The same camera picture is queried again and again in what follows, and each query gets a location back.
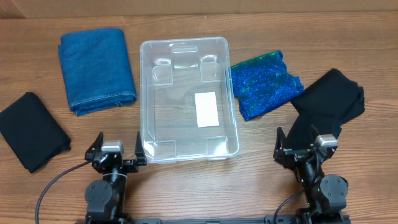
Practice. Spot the clear plastic storage container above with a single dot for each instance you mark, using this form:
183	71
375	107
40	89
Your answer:
171	73

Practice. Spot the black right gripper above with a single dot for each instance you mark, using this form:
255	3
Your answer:
295	155

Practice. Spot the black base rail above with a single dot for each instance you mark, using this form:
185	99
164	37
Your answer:
211	221

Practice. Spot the black folded cloth left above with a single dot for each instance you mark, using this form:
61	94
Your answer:
32	133

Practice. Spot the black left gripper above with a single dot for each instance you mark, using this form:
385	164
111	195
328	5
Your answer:
133	165

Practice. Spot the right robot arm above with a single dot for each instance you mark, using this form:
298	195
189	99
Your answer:
325	194

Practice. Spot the white label in container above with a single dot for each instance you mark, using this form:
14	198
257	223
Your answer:
206	109

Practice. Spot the black garment long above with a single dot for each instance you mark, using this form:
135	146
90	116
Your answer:
308	126

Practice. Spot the black folded cloth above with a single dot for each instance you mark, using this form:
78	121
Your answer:
332	95
32	133

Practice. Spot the black folded cloth right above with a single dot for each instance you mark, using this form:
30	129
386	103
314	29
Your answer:
332	95

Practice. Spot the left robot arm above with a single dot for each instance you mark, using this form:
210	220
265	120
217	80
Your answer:
105	198

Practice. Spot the blue denim folded cloth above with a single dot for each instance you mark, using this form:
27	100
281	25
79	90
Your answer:
96	70

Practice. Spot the sparkly blue green cloth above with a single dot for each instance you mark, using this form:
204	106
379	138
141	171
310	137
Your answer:
262	84

